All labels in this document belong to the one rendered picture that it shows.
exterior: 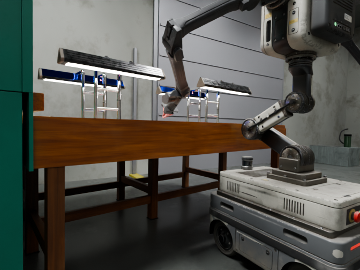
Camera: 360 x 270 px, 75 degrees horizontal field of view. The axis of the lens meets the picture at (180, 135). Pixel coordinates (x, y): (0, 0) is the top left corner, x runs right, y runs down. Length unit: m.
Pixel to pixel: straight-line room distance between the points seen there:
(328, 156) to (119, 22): 4.75
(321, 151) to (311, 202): 4.83
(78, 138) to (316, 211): 0.97
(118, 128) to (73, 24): 2.62
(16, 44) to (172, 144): 0.75
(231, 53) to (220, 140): 3.32
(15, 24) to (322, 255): 1.31
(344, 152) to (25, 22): 5.49
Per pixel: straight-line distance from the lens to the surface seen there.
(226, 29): 4.72
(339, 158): 5.77
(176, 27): 1.01
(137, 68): 1.48
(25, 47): 0.95
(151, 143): 1.14
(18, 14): 0.98
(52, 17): 3.54
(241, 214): 1.31
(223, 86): 1.96
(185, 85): 1.32
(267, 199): 1.23
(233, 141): 1.57
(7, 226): 0.97
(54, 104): 3.31
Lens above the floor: 0.74
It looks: 2 degrees down
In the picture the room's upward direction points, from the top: 1 degrees clockwise
